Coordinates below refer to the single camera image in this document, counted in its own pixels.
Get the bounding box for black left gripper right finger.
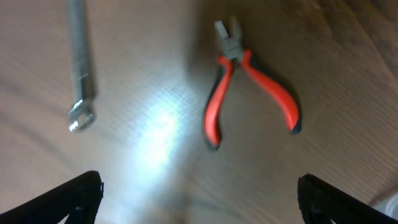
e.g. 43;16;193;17
297;174;397;224

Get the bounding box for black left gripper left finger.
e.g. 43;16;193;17
1;170;104;224

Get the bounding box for silver combination wrench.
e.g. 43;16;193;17
67;0;95;133

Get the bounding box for red black pliers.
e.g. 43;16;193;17
203;17;302;150

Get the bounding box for clear plastic container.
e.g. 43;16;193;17
371;194;397;220

